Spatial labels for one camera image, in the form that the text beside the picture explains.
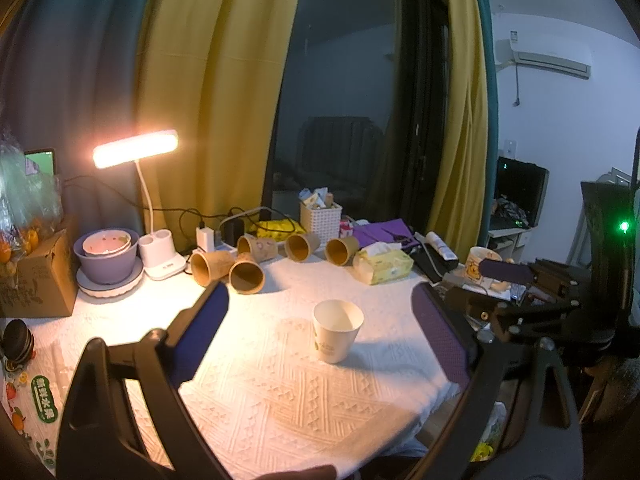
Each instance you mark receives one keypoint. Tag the black power adapter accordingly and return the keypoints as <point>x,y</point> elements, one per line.
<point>231,230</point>

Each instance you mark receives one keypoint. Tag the black round case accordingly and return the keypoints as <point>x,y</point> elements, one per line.
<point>17,344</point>

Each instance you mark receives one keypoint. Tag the brown paper cup front left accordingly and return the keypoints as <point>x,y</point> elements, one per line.
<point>246,276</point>

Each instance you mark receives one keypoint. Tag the white plastic basket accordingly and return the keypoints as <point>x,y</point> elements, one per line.
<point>324,222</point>

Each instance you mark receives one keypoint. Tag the brown paper cup centre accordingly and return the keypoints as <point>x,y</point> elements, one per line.
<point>300,246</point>

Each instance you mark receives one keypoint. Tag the brown paper cup back left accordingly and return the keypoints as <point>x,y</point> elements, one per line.
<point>209,267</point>

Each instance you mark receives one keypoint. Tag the pink small box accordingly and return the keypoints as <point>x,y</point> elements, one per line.
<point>345,228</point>

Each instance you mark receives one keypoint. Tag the black box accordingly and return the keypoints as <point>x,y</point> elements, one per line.
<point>430,262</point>

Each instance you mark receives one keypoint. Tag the purple bowl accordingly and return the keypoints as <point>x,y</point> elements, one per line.
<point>107,256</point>

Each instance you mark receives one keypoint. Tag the cardboard box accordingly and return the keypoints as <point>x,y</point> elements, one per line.
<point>44,284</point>

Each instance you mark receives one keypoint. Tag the yellow curtain right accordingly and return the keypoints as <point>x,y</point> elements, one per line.
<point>458,203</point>

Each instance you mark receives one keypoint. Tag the yellow snack bag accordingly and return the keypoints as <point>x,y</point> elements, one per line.
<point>278,230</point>

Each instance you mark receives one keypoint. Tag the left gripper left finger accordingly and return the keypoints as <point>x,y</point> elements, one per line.
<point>99,436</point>

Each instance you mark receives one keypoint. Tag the brown paper cup right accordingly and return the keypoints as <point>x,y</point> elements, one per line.
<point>340,251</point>

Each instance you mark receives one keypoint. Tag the yellow tissue box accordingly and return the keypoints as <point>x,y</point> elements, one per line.
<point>381,262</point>

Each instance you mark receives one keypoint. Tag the white air conditioner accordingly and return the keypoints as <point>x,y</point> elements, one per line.
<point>553,53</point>

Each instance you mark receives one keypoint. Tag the black monitor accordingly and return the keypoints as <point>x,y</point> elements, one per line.
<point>519,194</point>

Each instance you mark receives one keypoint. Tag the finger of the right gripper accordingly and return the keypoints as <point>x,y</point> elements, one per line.
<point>502,271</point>
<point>470,303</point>

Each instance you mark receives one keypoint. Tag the yellow curtain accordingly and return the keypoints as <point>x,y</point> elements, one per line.
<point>458,203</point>
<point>211,70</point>

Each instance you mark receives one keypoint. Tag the white phone charger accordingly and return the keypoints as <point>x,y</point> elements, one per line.
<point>205,238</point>

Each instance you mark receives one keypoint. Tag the purple cloth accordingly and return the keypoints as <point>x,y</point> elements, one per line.
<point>389,232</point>

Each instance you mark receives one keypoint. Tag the white paper cup green print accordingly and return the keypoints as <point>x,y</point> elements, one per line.
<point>336,324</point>

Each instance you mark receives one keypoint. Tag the white plate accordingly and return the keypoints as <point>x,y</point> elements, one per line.
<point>107,291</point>

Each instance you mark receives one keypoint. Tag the white tube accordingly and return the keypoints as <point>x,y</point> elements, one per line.
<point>440,247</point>

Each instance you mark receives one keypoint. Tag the white tablecloth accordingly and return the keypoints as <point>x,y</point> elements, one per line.
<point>261,398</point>

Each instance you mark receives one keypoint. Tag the brown paper cup printed middle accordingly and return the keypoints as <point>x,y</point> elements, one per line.
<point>260,248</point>

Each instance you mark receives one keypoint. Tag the white desk lamp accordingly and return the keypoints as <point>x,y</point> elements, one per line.
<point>156,248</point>

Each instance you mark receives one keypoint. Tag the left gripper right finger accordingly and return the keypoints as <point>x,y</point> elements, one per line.
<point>541,438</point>

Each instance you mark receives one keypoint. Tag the yellow curtain left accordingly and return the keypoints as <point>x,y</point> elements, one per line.
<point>211,70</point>

